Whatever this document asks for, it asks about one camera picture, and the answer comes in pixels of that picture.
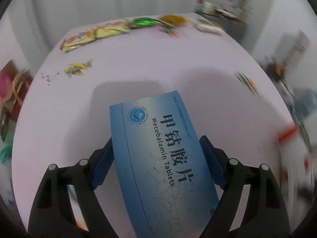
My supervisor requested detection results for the blue medicine box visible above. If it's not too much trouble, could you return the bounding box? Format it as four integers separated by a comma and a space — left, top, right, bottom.
110, 91, 219, 237

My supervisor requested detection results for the golden brown snack wrapper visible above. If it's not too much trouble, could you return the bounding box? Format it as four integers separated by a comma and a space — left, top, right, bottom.
159, 14, 191, 27

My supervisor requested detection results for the orange yellow snack packet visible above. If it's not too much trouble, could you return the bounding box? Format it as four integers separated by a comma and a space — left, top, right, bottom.
60, 29, 96, 52

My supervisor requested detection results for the grey cabinet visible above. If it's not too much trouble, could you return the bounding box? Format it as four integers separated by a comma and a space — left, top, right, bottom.
195, 11, 248, 44

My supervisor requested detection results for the white gold small box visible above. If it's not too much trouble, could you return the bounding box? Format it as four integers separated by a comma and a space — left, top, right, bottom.
195, 19, 225, 35

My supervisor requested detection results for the dark snack box on floor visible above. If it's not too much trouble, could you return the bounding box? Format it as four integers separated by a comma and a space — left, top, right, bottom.
262, 58, 287, 82

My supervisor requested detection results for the green candy wrapper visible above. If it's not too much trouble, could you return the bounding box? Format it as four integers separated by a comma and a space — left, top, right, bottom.
129, 17, 160, 29

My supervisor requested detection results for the tall white printed carton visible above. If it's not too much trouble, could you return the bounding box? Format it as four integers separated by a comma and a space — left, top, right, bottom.
283, 30, 310, 68

